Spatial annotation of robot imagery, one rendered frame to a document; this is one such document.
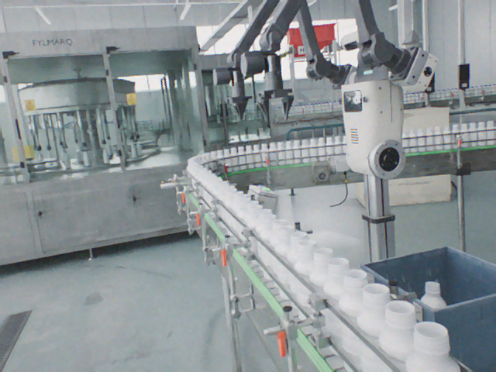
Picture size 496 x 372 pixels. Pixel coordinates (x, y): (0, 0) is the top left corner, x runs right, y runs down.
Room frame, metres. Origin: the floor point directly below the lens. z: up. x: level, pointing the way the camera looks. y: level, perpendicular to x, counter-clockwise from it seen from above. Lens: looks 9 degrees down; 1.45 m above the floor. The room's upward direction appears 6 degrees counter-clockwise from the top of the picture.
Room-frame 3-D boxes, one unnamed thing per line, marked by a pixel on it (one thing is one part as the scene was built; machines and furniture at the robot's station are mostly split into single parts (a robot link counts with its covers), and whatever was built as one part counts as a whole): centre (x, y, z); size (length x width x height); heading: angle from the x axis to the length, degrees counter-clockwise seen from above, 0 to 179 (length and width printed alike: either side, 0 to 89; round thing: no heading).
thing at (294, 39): (8.31, -1.36, 1.40); 0.92 x 0.72 x 2.80; 88
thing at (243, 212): (1.27, 0.03, 1.08); 0.06 x 0.06 x 0.17
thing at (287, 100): (1.36, -0.11, 1.44); 0.07 x 0.07 x 0.09; 15
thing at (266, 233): (1.04, -0.03, 1.08); 0.06 x 0.06 x 0.17
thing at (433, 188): (5.49, -1.95, 0.59); 1.10 x 0.62 x 1.18; 88
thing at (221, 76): (1.78, 0.06, 1.61); 0.12 x 0.09 x 0.12; 108
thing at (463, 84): (6.93, -3.56, 1.55); 0.17 x 0.15 x 0.42; 88
